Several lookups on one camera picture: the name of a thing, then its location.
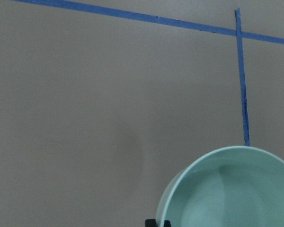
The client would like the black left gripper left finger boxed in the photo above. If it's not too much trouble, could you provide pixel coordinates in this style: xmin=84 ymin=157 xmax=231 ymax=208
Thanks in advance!
xmin=144 ymin=219 xmax=157 ymax=227

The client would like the green bowl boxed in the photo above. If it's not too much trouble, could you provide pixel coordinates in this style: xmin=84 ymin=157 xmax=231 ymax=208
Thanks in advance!
xmin=156 ymin=146 xmax=284 ymax=227

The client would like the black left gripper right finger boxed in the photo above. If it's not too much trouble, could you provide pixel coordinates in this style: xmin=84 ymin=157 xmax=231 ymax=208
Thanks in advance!
xmin=163 ymin=220 xmax=171 ymax=227

